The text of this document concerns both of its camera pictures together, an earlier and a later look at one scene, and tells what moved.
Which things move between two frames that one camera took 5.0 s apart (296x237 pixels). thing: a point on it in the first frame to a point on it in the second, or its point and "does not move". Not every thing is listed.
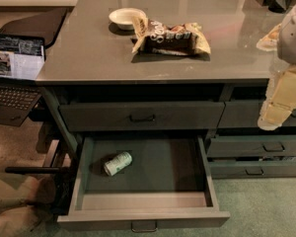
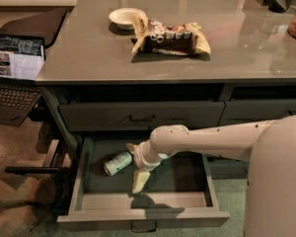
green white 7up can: x=118 y=163 does not move
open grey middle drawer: x=142 y=183 does not move
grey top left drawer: x=141 y=116 does not move
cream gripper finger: x=271 y=116 to x=131 y=147
